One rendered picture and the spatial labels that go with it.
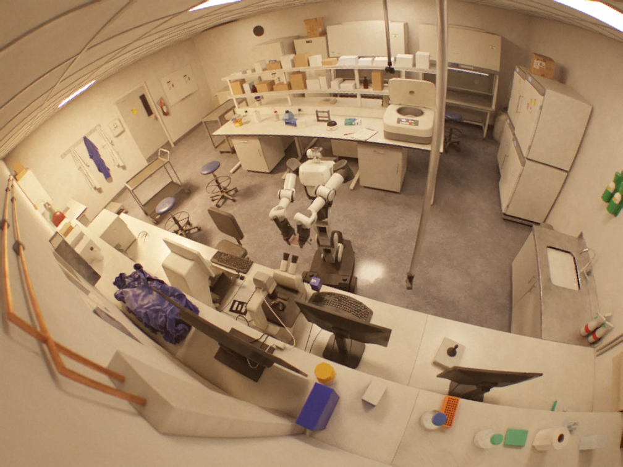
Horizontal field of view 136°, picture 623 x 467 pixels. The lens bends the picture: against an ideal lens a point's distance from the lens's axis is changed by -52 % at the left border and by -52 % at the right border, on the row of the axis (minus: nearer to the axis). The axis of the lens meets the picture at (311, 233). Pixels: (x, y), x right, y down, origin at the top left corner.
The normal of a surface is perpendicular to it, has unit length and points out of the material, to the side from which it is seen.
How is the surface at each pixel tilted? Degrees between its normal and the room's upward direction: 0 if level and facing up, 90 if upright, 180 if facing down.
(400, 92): 105
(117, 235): 90
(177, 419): 90
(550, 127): 90
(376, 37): 82
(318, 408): 0
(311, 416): 0
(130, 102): 90
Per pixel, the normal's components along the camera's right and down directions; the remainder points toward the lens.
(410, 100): -0.36, 0.86
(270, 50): -0.41, 0.72
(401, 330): -0.17, -0.66
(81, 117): 0.89, 0.21
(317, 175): -0.43, 0.50
